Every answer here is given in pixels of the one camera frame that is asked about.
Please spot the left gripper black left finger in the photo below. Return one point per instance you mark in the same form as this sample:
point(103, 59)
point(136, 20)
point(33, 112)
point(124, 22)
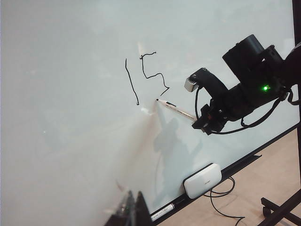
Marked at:
point(127, 212)

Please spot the white rounded whiteboard eraser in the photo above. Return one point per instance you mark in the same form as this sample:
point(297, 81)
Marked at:
point(202, 181)

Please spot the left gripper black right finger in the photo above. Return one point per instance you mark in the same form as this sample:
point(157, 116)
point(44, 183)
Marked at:
point(144, 212)

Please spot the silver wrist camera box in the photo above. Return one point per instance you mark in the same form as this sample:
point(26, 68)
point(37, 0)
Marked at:
point(190, 84)

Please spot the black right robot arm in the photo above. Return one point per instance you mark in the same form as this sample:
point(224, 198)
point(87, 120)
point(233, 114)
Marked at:
point(249, 54)

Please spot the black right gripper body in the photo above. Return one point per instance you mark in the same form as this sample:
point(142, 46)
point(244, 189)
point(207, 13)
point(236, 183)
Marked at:
point(232, 106)

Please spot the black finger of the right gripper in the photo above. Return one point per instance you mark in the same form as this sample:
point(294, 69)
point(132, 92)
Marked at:
point(205, 126)
point(207, 111)

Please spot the large white glass whiteboard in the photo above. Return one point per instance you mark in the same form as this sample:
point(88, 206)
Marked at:
point(58, 94)

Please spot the white marker pen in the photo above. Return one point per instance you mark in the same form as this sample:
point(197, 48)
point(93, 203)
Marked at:
point(176, 110)

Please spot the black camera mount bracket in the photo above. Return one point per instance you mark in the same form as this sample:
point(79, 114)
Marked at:
point(211, 80)

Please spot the white marker with black cap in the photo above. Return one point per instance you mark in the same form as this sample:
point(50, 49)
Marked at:
point(163, 212)

